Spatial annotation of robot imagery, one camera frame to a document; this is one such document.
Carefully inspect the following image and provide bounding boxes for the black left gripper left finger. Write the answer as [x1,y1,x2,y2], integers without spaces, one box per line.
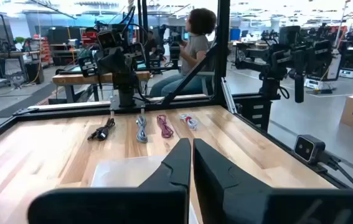
[27,138,192,224]

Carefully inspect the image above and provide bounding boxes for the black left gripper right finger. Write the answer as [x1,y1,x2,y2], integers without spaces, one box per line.
[193,138,353,224]

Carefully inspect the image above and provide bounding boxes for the maroon USB-C cable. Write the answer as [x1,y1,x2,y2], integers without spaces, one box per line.
[156,114,174,139]

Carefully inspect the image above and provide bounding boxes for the grey USB-C cable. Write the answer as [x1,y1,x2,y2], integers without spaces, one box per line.
[136,114,149,144]

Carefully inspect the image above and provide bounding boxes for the white USB-C cable red tie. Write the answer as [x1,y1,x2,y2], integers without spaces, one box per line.
[179,113,199,131]

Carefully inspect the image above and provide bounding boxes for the black USB-C cable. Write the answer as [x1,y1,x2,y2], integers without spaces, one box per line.
[87,117,116,142]

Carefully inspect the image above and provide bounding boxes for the clear plastic bin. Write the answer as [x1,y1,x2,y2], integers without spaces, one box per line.
[90,154,177,189]

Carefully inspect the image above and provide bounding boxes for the grey chair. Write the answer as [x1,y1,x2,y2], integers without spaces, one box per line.
[194,70,216,96]

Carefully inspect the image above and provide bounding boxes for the person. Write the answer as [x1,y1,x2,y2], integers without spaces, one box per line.
[149,7,218,98]

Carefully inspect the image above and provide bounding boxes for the black background robot arms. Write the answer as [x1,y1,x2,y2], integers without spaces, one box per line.
[234,23,336,104]

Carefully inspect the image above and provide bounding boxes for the wooden background workbench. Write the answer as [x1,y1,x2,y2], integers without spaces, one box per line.
[52,70,151,103]

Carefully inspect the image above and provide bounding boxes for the black table-level camera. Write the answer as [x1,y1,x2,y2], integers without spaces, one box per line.
[293,134,327,166]

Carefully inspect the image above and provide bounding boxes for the black camera cable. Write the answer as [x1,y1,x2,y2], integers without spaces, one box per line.
[322,152,353,190]

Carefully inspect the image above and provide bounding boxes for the black table frame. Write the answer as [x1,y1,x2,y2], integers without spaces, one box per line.
[0,0,353,190]

